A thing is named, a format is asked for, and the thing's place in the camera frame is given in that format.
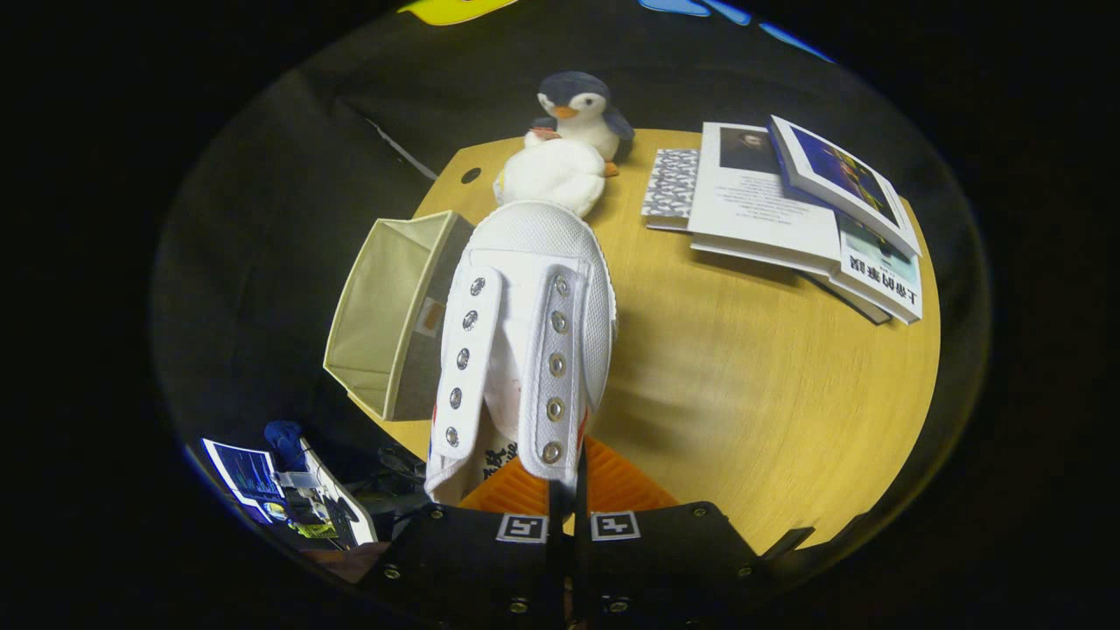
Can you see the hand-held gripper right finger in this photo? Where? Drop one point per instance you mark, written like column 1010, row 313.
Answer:
column 581, row 525

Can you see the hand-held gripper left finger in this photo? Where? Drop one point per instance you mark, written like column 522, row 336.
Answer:
column 481, row 560

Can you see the grey fabric storage box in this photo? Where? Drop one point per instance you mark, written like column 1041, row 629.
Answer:
column 376, row 306

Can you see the white canvas shoe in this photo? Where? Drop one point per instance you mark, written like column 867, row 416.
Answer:
column 534, row 236

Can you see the blue fabric object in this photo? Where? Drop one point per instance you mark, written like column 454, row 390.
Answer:
column 284, row 442

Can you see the computer monitor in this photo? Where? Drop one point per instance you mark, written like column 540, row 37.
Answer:
column 245, row 472

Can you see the dark thin book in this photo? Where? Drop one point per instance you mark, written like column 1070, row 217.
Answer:
column 844, row 297

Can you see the white plush toy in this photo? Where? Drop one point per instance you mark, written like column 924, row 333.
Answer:
column 551, row 175

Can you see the patterned grey notebook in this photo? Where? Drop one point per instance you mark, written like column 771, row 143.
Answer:
column 672, row 184

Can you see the white book with portrait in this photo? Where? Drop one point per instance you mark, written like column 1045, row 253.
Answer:
column 761, row 219

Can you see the white book with landscape photo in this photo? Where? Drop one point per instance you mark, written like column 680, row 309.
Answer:
column 879, row 271

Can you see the dark blue penguin plush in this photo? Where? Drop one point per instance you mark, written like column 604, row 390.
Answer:
column 573, row 87

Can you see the blue cover book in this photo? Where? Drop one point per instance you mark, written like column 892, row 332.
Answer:
column 840, row 171

